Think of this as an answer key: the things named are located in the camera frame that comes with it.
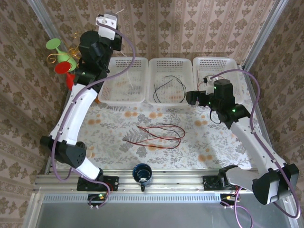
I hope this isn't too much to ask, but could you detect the thin white cable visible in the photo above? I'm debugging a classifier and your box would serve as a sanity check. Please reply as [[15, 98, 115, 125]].
[[115, 9, 133, 90]]

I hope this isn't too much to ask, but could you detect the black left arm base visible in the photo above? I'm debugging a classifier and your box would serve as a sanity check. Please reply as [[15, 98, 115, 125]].
[[76, 176, 119, 192]]

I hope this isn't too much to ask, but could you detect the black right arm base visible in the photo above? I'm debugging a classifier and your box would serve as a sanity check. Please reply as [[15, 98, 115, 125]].
[[203, 175, 247, 190]]

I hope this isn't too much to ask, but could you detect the white plastic basket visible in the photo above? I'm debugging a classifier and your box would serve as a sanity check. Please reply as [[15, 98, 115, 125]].
[[191, 57, 245, 106], [145, 57, 195, 107], [98, 57, 149, 107]]

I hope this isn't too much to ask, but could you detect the green plastic wine glass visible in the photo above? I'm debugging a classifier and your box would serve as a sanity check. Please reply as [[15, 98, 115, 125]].
[[46, 38, 80, 72]]

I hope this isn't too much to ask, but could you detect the red plastic wine glass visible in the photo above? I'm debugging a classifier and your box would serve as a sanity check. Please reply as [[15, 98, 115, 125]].
[[54, 61, 76, 91]]

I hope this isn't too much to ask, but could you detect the floral tablecloth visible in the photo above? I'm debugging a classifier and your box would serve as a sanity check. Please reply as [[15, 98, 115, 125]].
[[51, 67, 266, 171]]

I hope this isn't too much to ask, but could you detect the dark blue mug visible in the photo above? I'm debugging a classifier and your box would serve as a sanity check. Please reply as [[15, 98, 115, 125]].
[[132, 163, 153, 192]]

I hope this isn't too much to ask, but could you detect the right black controller board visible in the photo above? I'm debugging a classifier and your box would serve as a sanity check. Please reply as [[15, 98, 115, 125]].
[[220, 193, 238, 206]]

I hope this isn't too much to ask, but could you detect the black controller board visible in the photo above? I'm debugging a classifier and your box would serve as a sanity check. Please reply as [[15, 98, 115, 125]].
[[220, 193, 238, 206], [87, 193, 107, 207]]

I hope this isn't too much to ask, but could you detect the left black controller board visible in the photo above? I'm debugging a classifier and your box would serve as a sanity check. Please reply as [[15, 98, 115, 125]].
[[87, 193, 107, 207]]

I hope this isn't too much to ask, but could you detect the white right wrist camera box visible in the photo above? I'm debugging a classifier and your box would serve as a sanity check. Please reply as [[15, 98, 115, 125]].
[[204, 75, 216, 95]]

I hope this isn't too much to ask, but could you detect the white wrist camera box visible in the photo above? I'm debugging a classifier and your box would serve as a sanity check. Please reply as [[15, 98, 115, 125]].
[[204, 75, 216, 95], [95, 13, 119, 40]]

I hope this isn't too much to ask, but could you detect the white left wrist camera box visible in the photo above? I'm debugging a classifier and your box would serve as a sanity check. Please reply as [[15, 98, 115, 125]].
[[95, 13, 119, 40]]

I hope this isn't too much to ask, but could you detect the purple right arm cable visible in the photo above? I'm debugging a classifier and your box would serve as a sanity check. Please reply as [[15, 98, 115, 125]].
[[210, 68, 301, 228]]

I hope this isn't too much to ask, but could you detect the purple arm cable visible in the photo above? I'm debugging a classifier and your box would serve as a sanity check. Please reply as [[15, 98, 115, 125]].
[[51, 20, 136, 209], [210, 68, 301, 228]]

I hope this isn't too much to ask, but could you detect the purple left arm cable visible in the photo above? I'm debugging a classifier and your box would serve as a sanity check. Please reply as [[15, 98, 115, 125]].
[[51, 20, 136, 209]]

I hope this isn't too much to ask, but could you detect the aluminium frame post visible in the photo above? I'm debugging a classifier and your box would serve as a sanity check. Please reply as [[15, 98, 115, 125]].
[[26, 0, 74, 133], [242, 0, 285, 72]]

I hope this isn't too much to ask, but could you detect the aluminium mounting rail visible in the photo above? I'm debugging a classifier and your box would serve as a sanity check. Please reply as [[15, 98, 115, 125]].
[[34, 172, 292, 192]]

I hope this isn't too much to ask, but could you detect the grey slotted cable duct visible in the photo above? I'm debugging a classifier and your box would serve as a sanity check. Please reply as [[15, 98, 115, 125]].
[[42, 193, 223, 203]]

